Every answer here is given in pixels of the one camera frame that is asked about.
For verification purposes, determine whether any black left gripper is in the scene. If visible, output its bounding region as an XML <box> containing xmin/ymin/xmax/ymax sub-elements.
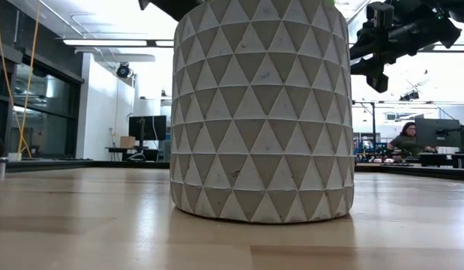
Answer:
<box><xmin>137</xmin><ymin>0</ymin><xmax>205</xmax><ymax>23</ymax></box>

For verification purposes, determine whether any black aluminium table frame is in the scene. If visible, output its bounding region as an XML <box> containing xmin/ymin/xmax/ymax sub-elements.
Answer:
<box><xmin>0</xmin><ymin>159</ymin><xmax>464</xmax><ymax>182</ymax></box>

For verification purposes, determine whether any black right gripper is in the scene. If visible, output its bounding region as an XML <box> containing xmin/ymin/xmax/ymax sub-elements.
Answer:
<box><xmin>349</xmin><ymin>1</ymin><xmax>463</xmax><ymax>94</ymax></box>

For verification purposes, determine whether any small black side table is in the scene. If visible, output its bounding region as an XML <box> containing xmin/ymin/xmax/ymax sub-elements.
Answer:
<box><xmin>105</xmin><ymin>146</ymin><xmax>161</xmax><ymax>162</ymax></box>

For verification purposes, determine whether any white grey triangle-pattern pot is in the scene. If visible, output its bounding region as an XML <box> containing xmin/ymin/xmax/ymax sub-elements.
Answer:
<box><xmin>169</xmin><ymin>0</ymin><xmax>355</xmax><ymax>225</ymax></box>

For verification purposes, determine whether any black computer monitor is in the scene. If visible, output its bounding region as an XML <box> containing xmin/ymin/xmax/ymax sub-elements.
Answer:
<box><xmin>415</xmin><ymin>118</ymin><xmax>462</xmax><ymax>149</ymax></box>
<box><xmin>128</xmin><ymin>115</ymin><xmax>168</xmax><ymax>143</ymax></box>

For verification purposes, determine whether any black ceiling-mounted camera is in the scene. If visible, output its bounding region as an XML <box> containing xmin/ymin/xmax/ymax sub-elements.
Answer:
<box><xmin>116</xmin><ymin>62</ymin><xmax>132</xmax><ymax>79</ymax></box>

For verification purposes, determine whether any long ceiling light strip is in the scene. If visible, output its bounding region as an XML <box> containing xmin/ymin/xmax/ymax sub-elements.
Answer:
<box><xmin>62</xmin><ymin>38</ymin><xmax>175</xmax><ymax>48</ymax></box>

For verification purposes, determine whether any person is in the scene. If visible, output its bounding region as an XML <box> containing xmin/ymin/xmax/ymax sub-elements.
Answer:
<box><xmin>387</xmin><ymin>121</ymin><xmax>439</xmax><ymax>158</ymax></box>

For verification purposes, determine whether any yellow cable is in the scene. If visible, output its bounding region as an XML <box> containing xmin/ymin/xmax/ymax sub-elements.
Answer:
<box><xmin>16</xmin><ymin>0</ymin><xmax>41</xmax><ymax>155</ymax></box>
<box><xmin>0</xmin><ymin>0</ymin><xmax>33</xmax><ymax>159</ymax></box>

